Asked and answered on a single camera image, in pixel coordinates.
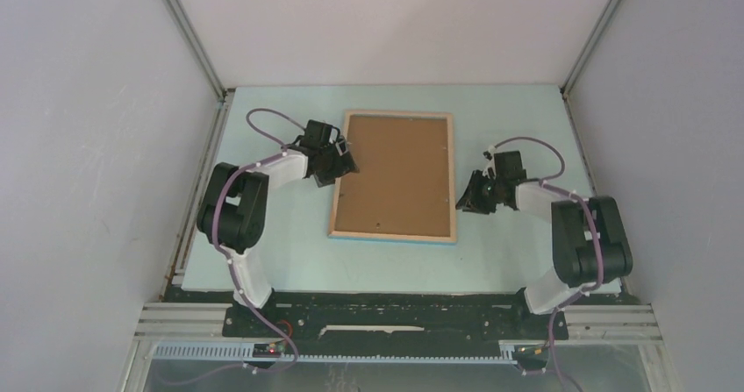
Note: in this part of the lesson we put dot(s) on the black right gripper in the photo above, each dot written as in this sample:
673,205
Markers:
468,201

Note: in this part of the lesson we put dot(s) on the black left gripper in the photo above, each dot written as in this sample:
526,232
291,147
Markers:
345,164

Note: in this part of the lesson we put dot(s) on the brown frame backing board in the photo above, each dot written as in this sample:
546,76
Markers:
395,174

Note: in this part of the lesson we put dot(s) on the wooden picture frame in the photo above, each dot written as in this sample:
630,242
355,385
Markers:
395,239

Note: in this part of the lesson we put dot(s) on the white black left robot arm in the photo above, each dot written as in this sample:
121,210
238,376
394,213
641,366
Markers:
232,214

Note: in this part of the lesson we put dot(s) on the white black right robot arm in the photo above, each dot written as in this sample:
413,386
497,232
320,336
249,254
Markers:
588,239

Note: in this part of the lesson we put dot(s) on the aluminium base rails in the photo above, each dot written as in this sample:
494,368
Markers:
605,321

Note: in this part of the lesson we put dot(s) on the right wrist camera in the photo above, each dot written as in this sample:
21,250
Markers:
491,170

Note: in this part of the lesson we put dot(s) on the white cable duct strip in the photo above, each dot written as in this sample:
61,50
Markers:
245,352

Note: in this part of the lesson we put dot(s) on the left corner aluminium rail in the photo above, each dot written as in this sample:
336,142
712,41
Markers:
193,42

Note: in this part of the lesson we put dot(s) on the corner aluminium rail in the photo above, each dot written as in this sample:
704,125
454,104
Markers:
596,34
193,42

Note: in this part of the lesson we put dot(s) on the right corner aluminium rail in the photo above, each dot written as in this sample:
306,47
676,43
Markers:
596,34

